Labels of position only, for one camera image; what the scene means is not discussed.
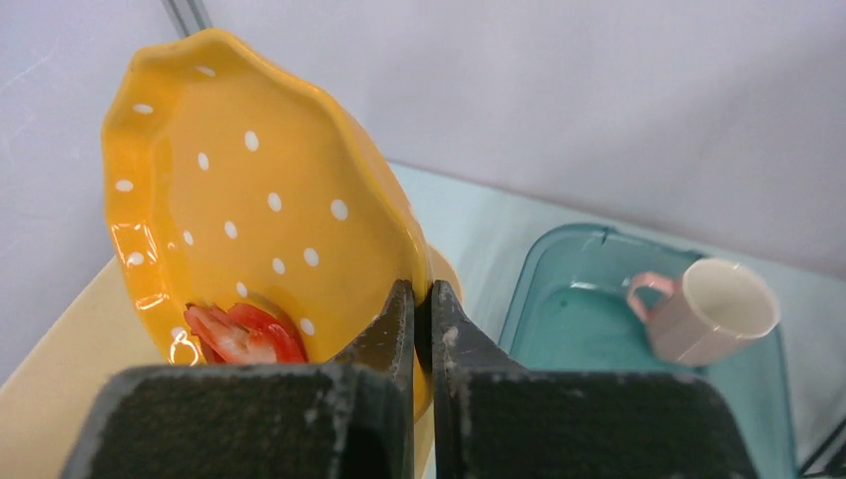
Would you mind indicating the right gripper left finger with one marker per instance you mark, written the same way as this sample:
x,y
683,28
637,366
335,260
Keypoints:
x,y
349,417

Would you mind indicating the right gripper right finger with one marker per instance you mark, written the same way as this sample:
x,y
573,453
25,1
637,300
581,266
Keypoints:
x,y
495,418

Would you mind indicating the teal transparent plastic tub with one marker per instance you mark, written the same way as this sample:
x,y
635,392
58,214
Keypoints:
x,y
569,312

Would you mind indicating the pink ceramic mug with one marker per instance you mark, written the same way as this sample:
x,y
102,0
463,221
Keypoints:
x,y
714,309

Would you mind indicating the orange polka dot plate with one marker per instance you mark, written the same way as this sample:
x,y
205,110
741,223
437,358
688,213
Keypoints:
x,y
227,179

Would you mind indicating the red shrimp toy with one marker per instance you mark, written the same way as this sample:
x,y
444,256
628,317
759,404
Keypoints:
x,y
229,341

